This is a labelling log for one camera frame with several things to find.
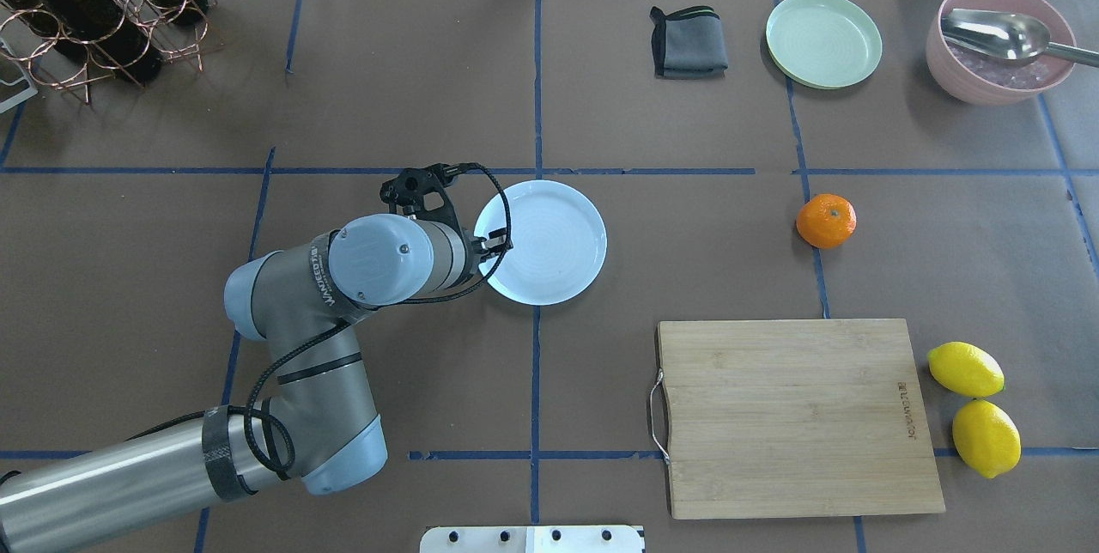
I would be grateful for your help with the light blue plate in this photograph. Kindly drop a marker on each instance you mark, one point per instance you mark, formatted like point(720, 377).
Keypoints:
point(559, 242)

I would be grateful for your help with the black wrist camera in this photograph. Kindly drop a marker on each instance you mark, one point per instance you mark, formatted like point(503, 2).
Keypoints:
point(422, 193)

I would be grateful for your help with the orange fruit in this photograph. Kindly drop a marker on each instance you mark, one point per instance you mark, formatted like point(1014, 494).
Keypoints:
point(826, 221)

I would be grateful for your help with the folded grey cloth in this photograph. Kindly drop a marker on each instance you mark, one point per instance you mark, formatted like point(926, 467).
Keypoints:
point(688, 44)

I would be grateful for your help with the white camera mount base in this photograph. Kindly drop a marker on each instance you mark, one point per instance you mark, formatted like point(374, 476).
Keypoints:
point(574, 538)

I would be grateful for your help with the light green plate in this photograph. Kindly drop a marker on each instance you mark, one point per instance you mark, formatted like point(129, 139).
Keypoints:
point(823, 44)

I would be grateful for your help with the large metal spoon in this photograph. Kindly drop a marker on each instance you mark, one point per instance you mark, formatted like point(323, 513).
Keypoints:
point(1011, 37)

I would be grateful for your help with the upper yellow lemon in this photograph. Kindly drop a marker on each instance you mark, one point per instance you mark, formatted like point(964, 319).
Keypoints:
point(966, 369)

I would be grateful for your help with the lower yellow lemon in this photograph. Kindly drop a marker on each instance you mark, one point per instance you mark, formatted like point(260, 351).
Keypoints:
point(986, 438)

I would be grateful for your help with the bamboo cutting board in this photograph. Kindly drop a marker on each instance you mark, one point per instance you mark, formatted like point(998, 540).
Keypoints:
point(794, 418)

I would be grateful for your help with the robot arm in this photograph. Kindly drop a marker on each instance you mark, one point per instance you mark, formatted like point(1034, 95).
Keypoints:
point(322, 427)

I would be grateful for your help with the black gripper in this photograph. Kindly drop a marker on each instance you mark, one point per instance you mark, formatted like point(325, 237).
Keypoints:
point(492, 243)

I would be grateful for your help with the copper wire bottle rack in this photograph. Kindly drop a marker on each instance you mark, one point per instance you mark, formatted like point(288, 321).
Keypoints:
point(70, 45)

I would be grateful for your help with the dark green wine bottle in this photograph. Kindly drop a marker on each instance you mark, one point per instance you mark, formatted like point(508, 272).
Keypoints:
point(113, 41)

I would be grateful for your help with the pink bowl with ice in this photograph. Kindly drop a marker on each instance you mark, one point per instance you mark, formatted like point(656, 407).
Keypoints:
point(986, 81)

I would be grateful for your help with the yellow lemon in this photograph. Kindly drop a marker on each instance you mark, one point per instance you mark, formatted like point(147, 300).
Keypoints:
point(986, 438)
point(966, 369)

